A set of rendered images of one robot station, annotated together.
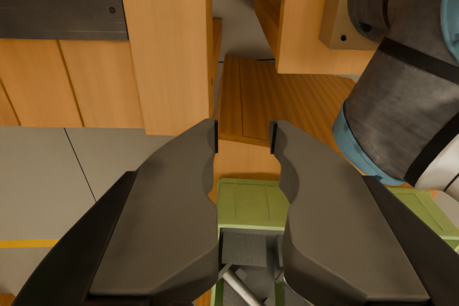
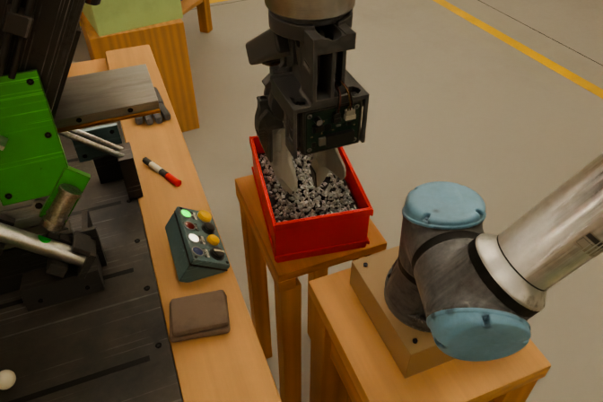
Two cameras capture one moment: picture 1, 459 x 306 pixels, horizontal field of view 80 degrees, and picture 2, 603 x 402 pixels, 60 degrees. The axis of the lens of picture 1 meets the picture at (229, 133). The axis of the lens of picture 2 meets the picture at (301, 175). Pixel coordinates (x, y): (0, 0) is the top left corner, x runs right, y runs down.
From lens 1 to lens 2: 0.56 m
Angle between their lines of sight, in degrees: 80
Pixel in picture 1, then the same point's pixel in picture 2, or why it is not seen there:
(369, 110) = (432, 289)
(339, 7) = (391, 322)
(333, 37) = (406, 345)
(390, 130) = (451, 279)
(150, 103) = not seen: outside the picture
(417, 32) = (415, 240)
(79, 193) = not seen: outside the picture
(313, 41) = (401, 382)
